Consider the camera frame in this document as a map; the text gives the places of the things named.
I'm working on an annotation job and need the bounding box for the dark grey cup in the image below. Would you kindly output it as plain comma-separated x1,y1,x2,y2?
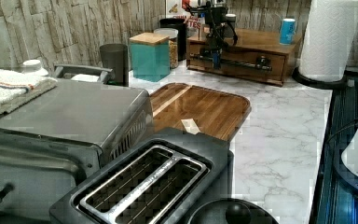
100,44,129,87

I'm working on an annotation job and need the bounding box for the black round pot lid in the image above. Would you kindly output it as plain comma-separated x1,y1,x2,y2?
186,198,279,224

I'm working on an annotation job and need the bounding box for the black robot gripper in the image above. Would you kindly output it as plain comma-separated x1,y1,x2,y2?
188,0,238,69

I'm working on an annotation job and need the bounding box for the red white cereal box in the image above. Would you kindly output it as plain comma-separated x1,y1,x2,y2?
165,0,203,36

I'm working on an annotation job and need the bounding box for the paper towel roll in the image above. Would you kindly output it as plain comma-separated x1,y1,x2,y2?
293,0,358,90

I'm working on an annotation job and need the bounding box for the blue cup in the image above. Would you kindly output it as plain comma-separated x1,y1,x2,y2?
280,18,296,45

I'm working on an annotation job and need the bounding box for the silver toaster oven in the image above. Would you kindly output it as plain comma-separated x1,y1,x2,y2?
0,68,153,224

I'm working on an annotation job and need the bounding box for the black canister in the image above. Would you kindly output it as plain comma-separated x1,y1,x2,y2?
158,18,188,62

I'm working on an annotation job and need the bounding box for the black two-slot toaster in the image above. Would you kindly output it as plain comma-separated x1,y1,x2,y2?
49,128,233,224

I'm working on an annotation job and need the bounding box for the wooden cutting board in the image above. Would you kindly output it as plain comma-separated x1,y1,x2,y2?
150,83,252,142

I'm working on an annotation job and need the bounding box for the teal canister with wooden lid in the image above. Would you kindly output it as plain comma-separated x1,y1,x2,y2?
130,33,170,82

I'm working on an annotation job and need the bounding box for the glass jar with clear lid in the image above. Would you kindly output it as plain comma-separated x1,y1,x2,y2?
154,28,178,69

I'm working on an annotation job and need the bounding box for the wooden drawer box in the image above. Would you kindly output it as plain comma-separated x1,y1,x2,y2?
186,28,302,87

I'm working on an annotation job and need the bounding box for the folded white towel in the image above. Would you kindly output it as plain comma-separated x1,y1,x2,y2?
0,69,58,115

